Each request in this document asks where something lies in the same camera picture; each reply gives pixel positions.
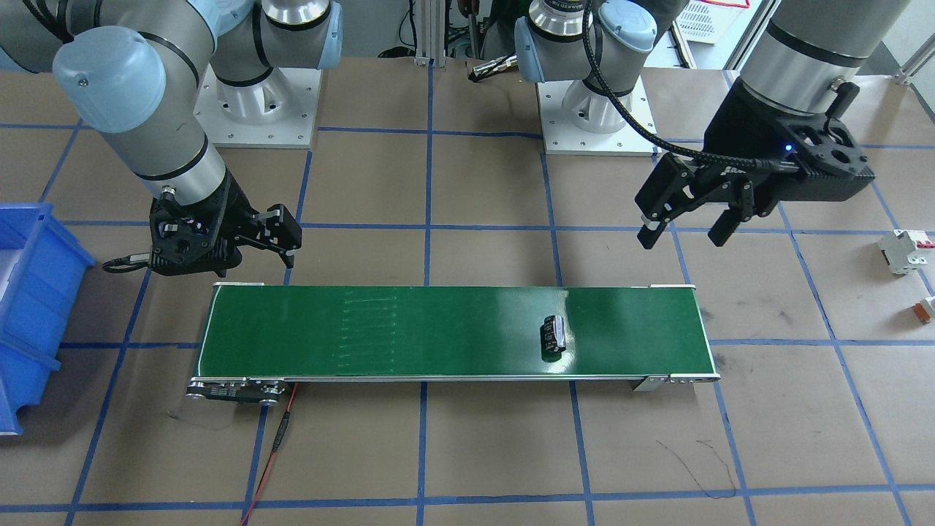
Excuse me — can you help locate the black gripper near capacitor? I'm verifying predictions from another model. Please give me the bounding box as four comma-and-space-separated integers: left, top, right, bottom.
635, 77, 812, 250

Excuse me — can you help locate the black gripper near bin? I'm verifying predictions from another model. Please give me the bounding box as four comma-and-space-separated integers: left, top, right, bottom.
197, 170, 302, 269

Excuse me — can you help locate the black cylindrical capacitor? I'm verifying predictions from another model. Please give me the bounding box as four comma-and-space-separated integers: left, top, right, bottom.
540, 314, 568, 360

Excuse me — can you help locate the silver robot arm near capacitor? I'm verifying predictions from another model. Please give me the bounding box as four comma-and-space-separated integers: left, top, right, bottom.
514, 1, 908, 249

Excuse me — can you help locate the silver robot arm near bin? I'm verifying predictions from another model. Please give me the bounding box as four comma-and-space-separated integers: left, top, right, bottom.
1, 1, 343, 277

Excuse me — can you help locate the green conveyor belt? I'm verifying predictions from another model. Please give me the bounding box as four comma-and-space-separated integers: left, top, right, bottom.
186, 283, 720, 405

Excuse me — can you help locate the blue plastic bin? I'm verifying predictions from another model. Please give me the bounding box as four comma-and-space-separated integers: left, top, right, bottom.
1, 203, 94, 435

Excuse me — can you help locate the small orange white component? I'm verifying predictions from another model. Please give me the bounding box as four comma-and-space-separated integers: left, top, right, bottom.
912, 296, 935, 325

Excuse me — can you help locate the black wrist camera near capacitor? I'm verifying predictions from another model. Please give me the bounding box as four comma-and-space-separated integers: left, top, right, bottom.
760, 77, 875, 201

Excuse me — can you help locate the white circuit breaker red switch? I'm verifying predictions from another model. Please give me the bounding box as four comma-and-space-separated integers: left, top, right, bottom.
876, 229, 934, 275

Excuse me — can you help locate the red black sensor wire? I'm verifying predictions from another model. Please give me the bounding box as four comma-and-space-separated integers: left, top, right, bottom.
240, 384, 300, 526

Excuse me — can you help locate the aluminium frame post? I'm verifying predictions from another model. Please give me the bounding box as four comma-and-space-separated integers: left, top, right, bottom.
412, 0, 449, 69

